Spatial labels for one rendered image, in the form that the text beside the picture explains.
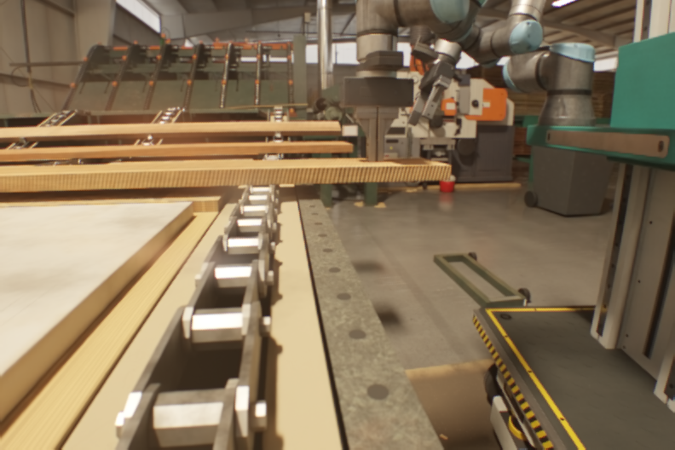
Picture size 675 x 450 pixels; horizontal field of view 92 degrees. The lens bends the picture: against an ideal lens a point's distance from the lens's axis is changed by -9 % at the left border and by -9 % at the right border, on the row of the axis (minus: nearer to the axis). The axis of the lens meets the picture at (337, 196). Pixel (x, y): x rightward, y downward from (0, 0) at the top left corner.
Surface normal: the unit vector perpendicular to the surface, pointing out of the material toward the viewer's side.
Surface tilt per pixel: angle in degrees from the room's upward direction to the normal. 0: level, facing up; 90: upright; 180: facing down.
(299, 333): 0
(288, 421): 0
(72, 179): 90
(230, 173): 90
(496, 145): 90
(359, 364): 0
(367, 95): 90
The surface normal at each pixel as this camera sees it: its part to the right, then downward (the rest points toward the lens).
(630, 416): 0.00, -0.98
